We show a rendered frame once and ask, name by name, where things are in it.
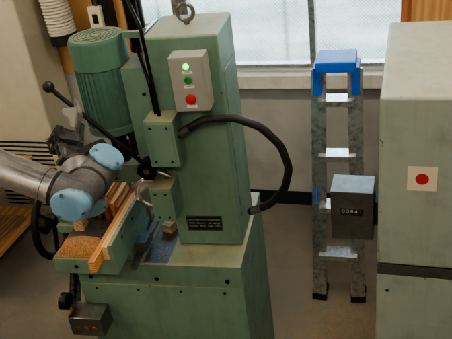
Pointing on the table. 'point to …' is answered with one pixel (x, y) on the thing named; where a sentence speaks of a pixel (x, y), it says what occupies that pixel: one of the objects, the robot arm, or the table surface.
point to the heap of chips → (79, 247)
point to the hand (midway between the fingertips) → (66, 116)
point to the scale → (124, 216)
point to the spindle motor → (101, 78)
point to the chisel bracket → (128, 172)
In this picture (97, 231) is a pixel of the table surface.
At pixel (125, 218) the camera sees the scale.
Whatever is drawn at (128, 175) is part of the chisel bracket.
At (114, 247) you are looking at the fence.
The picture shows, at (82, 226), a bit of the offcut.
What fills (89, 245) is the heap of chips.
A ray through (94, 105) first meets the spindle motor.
